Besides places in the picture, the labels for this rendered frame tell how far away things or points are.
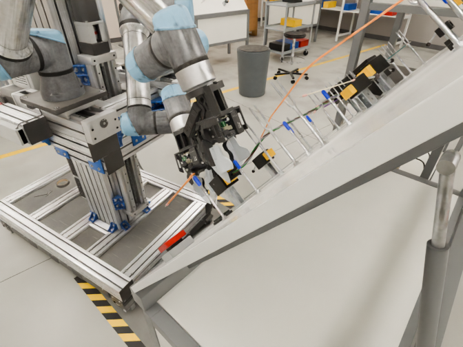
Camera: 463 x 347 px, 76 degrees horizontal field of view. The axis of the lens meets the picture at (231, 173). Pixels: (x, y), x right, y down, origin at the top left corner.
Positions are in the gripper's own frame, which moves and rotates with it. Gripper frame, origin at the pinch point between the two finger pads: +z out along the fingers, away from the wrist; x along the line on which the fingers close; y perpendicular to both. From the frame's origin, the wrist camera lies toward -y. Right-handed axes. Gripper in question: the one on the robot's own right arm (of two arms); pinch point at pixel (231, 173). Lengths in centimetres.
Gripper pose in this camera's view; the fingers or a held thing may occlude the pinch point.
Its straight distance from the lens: 67.7
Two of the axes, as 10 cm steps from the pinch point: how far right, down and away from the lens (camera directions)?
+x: 6.8, -4.7, 5.6
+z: 3.8, 8.8, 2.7
